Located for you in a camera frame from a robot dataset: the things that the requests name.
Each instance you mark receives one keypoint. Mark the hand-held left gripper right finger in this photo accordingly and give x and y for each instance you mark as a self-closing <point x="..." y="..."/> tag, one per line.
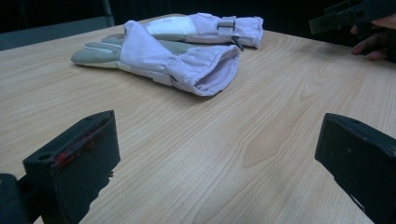
<point x="361" y="161"/>

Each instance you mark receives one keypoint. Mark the white metal desk frame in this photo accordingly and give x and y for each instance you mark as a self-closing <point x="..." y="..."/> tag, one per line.
<point x="108" y="12"/>

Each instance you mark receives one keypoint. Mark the lilac glove with grey palm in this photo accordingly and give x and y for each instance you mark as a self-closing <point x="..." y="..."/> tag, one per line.
<point x="149" y="59"/>

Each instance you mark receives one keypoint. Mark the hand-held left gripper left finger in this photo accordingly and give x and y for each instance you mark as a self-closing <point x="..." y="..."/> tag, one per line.
<point x="77" y="168"/>

